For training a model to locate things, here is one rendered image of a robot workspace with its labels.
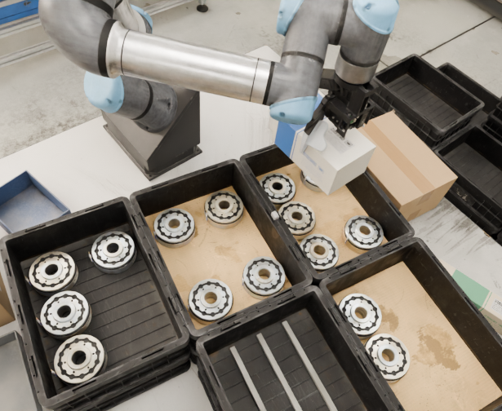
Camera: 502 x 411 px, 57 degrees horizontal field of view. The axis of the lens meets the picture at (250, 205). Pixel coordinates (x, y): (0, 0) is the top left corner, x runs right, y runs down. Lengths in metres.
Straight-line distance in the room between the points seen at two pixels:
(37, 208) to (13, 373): 0.47
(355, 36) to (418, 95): 1.47
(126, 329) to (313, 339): 0.42
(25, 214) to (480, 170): 1.80
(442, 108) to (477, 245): 0.87
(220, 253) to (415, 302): 0.50
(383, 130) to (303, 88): 0.74
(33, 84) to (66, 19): 2.14
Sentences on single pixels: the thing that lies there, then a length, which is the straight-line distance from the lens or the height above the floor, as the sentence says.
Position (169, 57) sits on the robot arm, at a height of 1.37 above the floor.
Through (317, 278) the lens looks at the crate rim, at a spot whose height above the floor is 0.93.
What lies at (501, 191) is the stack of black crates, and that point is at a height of 0.38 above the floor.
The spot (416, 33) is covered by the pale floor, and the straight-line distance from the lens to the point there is 3.60.
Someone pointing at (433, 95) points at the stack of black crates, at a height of 0.49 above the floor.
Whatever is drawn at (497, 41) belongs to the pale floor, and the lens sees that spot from 3.84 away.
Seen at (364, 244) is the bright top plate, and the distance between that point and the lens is 1.22.
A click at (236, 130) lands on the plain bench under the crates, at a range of 1.61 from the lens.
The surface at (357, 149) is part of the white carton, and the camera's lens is 1.03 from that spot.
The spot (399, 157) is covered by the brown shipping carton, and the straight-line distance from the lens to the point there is 1.44.
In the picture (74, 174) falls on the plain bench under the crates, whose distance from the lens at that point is 1.53.
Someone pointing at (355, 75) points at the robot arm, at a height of 1.33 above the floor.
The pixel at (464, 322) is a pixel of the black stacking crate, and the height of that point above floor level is 0.88.
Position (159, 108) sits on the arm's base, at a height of 0.95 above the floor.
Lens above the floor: 1.87
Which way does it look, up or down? 55 degrees down
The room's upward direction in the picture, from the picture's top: 9 degrees clockwise
